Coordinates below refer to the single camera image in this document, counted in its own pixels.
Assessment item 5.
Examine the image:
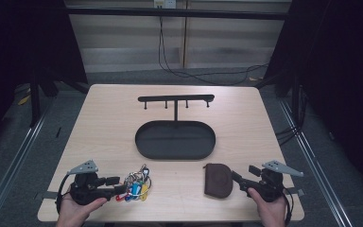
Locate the yellow scrap on floor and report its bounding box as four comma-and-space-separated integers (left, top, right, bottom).
17, 94, 32, 106

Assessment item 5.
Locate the white wall socket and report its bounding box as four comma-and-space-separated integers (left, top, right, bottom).
152, 0, 178, 9

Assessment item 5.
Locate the black cable on floor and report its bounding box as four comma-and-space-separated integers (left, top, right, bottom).
157, 16, 269, 87

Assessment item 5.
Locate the person's left hand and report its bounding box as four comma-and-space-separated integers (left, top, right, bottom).
56, 192, 109, 227

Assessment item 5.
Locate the dark curtain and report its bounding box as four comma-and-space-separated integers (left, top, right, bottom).
254, 0, 363, 198
0, 0, 89, 159

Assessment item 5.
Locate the bunch of keys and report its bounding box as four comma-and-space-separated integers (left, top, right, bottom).
115, 164, 152, 203

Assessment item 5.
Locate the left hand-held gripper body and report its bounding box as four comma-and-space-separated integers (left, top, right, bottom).
66, 159, 117, 206

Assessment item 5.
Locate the bundle of black cables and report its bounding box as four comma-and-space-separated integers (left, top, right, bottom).
275, 84, 307, 147

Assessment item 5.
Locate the person's right hand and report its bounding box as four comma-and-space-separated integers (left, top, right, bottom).
247, 187, 288, 227

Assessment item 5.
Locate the brown pouch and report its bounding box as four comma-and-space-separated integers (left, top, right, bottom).
203, 163, 234, 200

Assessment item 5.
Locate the grey strap on table edge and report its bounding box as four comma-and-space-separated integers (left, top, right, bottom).
285, 187, 306, 197
33, 190, 60, 201

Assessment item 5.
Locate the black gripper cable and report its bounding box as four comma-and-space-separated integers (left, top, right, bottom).
55, 173, 73, 216
282, 185, 295, 227

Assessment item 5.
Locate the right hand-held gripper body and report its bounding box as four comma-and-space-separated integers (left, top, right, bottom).
249, 160, 304, 203

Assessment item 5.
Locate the black horizontal bar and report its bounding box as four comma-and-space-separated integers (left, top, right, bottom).
65, 6, 293, 21

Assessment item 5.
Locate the black stand leg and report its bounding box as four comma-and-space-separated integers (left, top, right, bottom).
29, 67, 43, 128

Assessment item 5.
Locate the black key rack with tray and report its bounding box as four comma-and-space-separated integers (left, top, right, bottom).
134, 94, 217, 161

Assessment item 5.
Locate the metal floor rail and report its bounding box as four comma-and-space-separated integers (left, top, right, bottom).
0, 94, 55, 227
278, 96, 354, 227

